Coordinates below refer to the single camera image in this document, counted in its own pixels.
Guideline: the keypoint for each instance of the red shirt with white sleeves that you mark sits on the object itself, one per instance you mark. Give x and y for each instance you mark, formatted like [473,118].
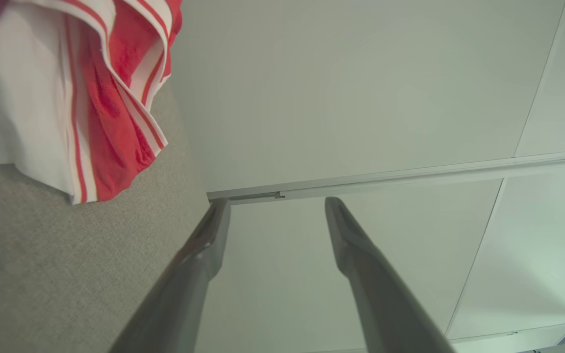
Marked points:
[32,98]

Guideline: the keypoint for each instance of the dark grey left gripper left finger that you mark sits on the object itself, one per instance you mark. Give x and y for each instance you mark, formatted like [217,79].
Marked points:
[184,289]

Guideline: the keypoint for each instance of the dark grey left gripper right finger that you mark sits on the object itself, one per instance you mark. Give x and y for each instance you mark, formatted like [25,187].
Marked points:
[385,304]

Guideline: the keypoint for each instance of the grey metal partition post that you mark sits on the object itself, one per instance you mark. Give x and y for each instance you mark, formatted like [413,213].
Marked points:
[410,175]

